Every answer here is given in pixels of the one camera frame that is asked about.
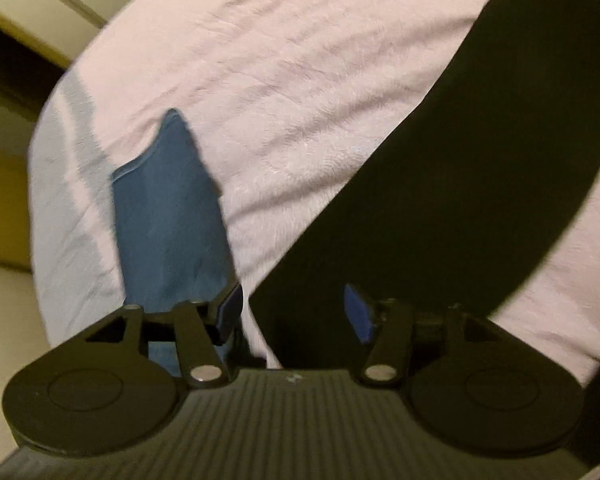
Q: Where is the pink and grey blanket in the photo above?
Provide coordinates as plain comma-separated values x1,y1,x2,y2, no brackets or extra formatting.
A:
27,0,600,401

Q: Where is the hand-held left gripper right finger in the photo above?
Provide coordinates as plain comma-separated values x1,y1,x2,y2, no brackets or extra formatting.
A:
344,283,512,387

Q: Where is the black garment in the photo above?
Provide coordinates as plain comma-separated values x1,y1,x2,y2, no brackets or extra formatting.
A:
248,0,600,372

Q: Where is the blue cloth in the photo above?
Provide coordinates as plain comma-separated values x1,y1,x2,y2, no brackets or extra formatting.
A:
110,108,242,377

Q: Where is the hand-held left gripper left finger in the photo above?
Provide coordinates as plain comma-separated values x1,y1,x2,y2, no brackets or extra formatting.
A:
80,282,244,390

